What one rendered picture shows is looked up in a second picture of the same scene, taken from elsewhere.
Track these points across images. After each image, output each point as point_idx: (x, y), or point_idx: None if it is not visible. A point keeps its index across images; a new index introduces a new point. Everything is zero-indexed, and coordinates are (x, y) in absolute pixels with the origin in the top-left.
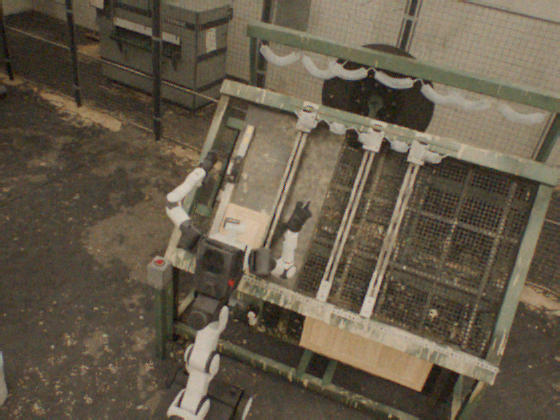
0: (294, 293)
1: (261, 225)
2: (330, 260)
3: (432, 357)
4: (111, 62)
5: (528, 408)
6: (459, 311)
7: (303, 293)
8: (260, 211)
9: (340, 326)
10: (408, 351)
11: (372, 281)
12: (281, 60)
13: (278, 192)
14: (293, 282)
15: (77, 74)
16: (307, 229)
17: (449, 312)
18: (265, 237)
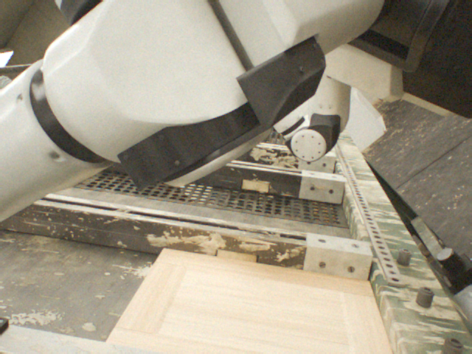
0: (356, 207)
1: (196, 265)
2: (257, 168)
3: (345, 137)
4: None
5: None
6: (276, 136)
7: (344, 217)
8: (144, 277)
9: (370, 174)
10: (353, 144)
11: (273, 147)
12: None
13: (87, 210)
14: (330, 227)
15: None
16: (192, 210)
17: (282, 139)
18: (238, 231)
